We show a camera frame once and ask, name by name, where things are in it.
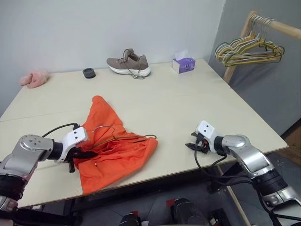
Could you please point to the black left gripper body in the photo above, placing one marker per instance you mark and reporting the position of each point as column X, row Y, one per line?
column 75, row 154

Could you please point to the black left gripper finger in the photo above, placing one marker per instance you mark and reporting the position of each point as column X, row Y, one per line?
column 88, row 154
column 71, row 167

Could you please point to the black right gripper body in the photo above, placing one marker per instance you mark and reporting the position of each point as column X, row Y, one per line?
column 202, row 144

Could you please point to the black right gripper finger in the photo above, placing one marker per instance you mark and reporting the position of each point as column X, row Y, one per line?
column 191, row 145
column 194, row 134

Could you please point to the orange garment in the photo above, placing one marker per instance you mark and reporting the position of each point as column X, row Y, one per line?
column 117, row 160

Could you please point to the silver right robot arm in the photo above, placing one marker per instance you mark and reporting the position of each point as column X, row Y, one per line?
column 254, row 160

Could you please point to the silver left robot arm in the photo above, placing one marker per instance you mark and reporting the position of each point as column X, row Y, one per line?
column 26, row 155

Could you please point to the wooden table leg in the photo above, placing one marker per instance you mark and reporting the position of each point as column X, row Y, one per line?
column 231, row 195

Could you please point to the dark rounded shape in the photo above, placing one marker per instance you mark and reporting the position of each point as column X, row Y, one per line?
column 188, row 212
column 130, row 220

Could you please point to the purple tissue pack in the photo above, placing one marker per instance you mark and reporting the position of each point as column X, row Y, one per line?
column 184, row 66

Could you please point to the pink fluffy slipper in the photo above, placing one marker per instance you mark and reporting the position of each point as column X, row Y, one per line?
column 35, row 78

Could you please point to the brown cardboard box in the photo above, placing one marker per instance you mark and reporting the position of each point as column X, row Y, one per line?
column 292, row 146

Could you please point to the brown sneaker with white sole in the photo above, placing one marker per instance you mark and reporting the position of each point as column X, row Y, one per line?
column 131, row 62

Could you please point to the bunch of hangers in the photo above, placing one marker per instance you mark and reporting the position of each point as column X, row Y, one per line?
column 235, row 44

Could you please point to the wooden clothes rack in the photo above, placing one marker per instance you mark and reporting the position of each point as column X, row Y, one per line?
column 284, row 27

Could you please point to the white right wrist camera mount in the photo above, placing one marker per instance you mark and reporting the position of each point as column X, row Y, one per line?
column 208, row 130

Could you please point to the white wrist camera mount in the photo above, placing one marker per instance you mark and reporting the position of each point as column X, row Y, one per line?
column 208, row 130
column 74, row 139

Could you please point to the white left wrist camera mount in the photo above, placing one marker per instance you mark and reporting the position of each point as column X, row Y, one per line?
column 74, row 139

